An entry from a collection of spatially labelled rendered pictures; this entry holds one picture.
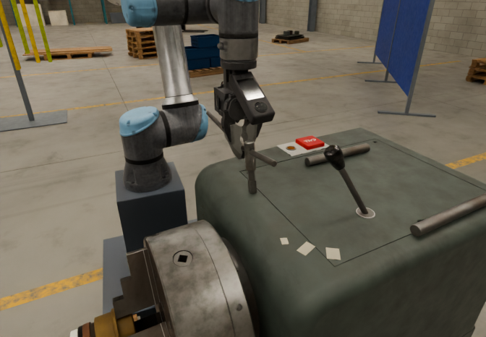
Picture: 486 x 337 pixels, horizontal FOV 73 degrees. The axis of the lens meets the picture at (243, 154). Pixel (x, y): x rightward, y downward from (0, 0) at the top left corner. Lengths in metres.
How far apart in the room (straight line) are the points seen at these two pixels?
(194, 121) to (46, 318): 1.63
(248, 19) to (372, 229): 0.44
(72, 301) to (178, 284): 1.81
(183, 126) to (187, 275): 0.54
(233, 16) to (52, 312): 2.04
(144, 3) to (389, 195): 0.62
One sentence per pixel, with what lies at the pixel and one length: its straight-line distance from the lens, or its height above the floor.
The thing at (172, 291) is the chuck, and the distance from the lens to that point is 0.58.
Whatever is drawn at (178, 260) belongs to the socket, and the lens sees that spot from 0.61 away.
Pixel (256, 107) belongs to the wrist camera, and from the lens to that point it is 0.59.
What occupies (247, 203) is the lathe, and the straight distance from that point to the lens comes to 0.69.
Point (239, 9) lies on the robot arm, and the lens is 0.62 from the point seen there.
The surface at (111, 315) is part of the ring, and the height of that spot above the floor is 1.13.
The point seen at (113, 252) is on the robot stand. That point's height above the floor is 0.75.
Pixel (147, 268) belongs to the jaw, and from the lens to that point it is 0.69.
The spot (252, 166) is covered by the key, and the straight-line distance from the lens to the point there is 0.68.
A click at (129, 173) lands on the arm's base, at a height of 1.15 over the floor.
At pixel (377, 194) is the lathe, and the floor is 1.25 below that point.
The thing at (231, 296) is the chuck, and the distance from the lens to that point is 0.59.
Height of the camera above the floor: 1.65
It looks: 26 degrees down
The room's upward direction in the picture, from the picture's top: straight up
